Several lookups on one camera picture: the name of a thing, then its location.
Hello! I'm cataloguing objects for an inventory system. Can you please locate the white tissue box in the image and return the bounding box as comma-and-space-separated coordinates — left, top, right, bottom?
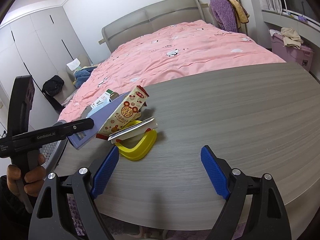
66, 58, 81, 72

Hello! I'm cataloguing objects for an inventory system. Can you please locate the pink bed quilt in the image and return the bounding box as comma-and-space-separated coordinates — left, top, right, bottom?
59, 20, 283, 122

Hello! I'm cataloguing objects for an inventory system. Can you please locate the purple fuzzy garment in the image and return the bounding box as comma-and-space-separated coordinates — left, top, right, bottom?
210, 0, 238, 33

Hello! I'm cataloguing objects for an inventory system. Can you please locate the red patterned snack wrapper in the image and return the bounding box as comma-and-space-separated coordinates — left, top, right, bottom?
96, 85, 149, 140

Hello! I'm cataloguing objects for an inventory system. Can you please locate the grey upholstered headboard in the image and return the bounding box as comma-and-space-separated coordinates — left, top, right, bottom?
99, 0, 206, 52

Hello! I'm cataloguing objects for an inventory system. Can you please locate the beige cloth on box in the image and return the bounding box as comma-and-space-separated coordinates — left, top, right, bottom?
280, 27, 303, 49

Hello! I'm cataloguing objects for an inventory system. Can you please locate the black garment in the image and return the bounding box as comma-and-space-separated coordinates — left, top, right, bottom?
42, 75, 65, 96

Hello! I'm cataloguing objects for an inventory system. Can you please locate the white wardrobe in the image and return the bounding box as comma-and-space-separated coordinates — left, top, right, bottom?
1, 7, 87, 129

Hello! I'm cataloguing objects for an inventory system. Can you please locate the grey perforated trash basket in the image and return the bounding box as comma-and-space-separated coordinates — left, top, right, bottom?
40, 139, 68, 175

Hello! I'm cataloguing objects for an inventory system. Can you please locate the pink storage box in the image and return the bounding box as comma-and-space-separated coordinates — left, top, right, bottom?
271, 34, 314, 72

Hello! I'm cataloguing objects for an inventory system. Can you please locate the white toothpaste tube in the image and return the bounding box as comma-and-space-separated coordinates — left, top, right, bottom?
108, 117, 158, 144

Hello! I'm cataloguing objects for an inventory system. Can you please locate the purple fuzzy rug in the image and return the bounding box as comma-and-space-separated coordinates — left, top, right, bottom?
68, 194, 210, 239

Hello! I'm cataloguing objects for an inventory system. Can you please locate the green white medicine box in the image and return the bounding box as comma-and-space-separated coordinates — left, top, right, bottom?
91, 89, 119, 109

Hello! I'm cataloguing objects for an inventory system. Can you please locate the purple toothpaste box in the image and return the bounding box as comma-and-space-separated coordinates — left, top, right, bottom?
68, 92, 129, 150

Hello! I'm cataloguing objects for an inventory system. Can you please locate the yellow brown garment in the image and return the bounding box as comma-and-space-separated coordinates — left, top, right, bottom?
228, 0, 250, 29

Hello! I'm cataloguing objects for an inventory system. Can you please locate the blue garment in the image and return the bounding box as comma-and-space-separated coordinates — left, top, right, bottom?
73, 66, 97, 89

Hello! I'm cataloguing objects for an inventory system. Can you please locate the beige chair with clothes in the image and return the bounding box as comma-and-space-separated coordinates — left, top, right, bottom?
54, 54, 91, 105

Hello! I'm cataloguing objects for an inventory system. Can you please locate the left hand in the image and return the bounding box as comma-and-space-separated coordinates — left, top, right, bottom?
7, 153, 46, 201

